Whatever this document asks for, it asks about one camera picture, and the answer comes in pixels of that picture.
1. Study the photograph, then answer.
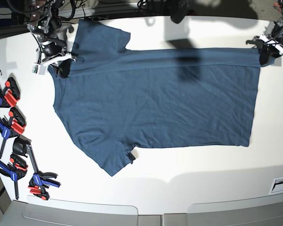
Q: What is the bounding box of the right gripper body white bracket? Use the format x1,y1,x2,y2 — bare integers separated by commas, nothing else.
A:
33,53,77,75

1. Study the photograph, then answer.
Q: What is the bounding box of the blue T-shirt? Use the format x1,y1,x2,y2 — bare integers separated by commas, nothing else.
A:
48,21,261,176

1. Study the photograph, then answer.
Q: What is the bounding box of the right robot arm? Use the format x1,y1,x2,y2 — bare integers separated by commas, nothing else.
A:
27,0,76,79

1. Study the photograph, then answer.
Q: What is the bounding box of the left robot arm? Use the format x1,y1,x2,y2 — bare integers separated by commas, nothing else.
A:
246,0,283,66

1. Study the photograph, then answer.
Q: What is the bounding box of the blue red bar clamp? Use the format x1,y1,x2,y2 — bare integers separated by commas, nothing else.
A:
0,77,20,108
0,153,28,200
13,137,60,200
0,107,26,159

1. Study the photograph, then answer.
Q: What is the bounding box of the grey chair backrest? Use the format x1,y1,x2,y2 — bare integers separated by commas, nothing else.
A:
0,201,138,226
187,194,283,226

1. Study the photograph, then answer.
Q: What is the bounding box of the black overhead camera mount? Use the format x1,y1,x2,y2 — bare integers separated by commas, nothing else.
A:
169,0,191,24

